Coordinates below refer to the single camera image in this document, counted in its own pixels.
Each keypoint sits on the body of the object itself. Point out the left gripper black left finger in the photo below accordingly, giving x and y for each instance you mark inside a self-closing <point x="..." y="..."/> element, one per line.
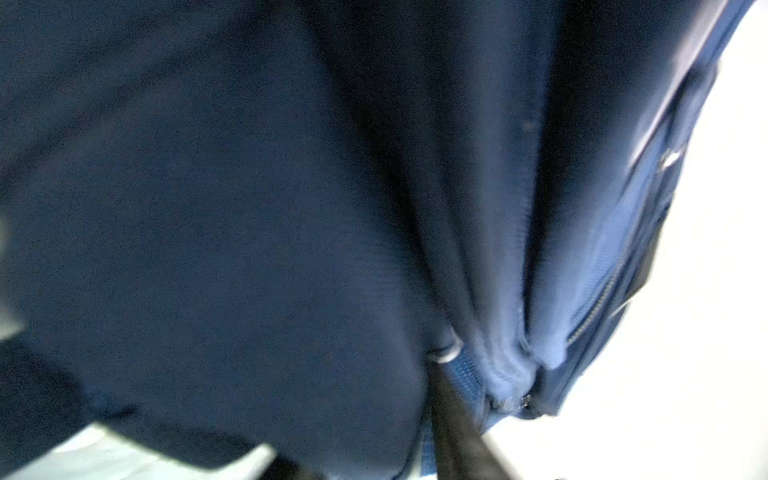
<point x="282" y="468"/>

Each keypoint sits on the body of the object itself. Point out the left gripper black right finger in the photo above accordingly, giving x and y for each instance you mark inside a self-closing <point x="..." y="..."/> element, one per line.
<point x="460" y="451"/>

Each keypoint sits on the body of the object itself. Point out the navy blue student backpack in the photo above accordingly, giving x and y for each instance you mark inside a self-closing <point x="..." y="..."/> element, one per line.
<point x="234" y="223"/>

